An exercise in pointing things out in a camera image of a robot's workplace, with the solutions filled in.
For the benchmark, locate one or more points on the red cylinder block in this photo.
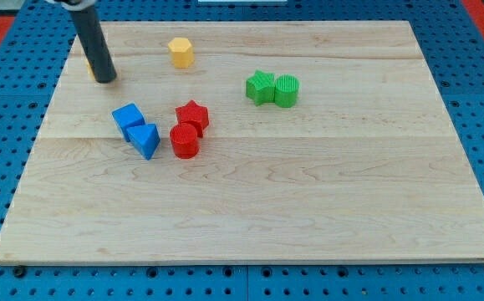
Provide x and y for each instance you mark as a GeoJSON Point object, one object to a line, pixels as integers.
{"type": "Point", "coordinates": [184, 141]}

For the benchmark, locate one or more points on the red star block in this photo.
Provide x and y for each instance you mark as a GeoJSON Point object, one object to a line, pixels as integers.
{"type": "Point", "coordinates": [194, 114]}

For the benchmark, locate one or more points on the green star block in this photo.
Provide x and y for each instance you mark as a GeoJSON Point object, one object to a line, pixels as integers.
{"type": "Point", "coordinates": [260, 87]}

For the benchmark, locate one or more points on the green cylinder block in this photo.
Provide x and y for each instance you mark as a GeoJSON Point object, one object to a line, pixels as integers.
{"type": "Point", "coordinates": [286, 91]}

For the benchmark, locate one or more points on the blue triangle block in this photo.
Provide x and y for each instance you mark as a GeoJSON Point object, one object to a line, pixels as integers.
{"type": "Point", "coordinates": [145, 138]}

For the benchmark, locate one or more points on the blue cube block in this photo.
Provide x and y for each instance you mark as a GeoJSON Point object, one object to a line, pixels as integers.
{"type": "Point", "coordinates": [126, 117]}

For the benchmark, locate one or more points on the yellow hexagon block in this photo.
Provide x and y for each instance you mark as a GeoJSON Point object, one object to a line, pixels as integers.
{"type": "Point", "coordinates": [181, 52]}

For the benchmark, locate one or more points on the light wooden board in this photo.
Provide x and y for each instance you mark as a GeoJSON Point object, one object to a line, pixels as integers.
{"type": "Point", "coordinates": [366, 168]}

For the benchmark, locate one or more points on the yellow block behind rod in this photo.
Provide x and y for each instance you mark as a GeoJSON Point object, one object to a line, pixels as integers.
{"type": "Point", "coordinates": [90, 70]}

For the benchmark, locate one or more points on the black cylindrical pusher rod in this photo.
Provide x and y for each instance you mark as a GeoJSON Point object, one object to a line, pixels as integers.
{"type": "Point", "coordinates": [87, 25]}

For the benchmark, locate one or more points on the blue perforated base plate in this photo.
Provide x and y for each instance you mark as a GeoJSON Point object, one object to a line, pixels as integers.
{"type": "Point", "coordinates": [32, 57]}

